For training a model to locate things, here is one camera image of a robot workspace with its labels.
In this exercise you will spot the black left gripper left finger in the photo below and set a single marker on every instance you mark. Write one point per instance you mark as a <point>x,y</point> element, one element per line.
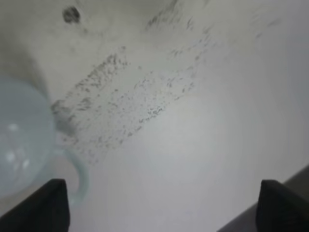
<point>46,210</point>

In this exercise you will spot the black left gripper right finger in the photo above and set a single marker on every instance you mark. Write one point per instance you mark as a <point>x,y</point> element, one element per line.
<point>281,210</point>

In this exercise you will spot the light blue porcelain teapot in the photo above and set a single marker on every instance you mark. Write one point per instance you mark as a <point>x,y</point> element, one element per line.
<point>28,140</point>

